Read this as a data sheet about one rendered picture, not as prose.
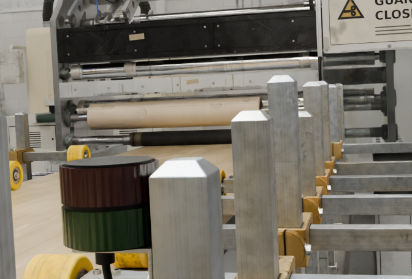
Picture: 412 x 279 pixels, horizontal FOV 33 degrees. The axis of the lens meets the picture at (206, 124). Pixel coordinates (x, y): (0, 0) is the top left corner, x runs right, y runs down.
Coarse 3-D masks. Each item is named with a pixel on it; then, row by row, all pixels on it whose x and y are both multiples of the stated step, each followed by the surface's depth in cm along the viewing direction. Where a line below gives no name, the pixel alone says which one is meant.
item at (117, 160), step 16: (80, 160) 43; (96, 160) 42; (112, 160) 42; (128, 160) 41; (144, 160) 41; (80, 208) 39; (96, 208) 39; (112, 208) 39; (128, 208) 39; (96, 256) 42; (112, 256) 42
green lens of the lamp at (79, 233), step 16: (64, 208) 41; (144, 208) 40; (64, 224) 40; (80, 224) 39; (96, 224) 39; (112, 224) 39; (128, 224) 39; (144, 224) 40; (64, 240) 41; (80, 240) 39; (96, 240) 39; (112, 240) 39; (128, 240) 39; (144, 240) 40
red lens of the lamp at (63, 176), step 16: (64, 176) 40; (80, 176) 39; (96, 176) 39; (112, 176) 39; (128, 176) 39; (144, 176) 40; (64, 192) 40; (80, 192) 39; (96, 192) 39; (112, 192) 39; (128, 192) 39; (144, 192) 40
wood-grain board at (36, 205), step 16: (160, 160) 250; (208, 160) 242; (224, 160) 240; (48, 176) 217; (16, 192) 184; (32, 192) 182; (48, 192) 181; (16, 208) 156; (32, 208) 155; (48, 208) 154; (16, 224) 137; (32, 224) 136; (48, 224) 135; (16, 240) 122; (32, 240) 121; (48, 240) 120; (16, 256) 110; (32, 256) 109; (16, 272) 100
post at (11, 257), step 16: (0, 112) 17; (0, 128) 17; (0, 144) 17; (0, 160) 17; (0, 176) 17; (0, 192) 17; (0, 208) 17; (0, 224) 17; (0, 240) 17; (0, 256) 17; (0, 272) 17
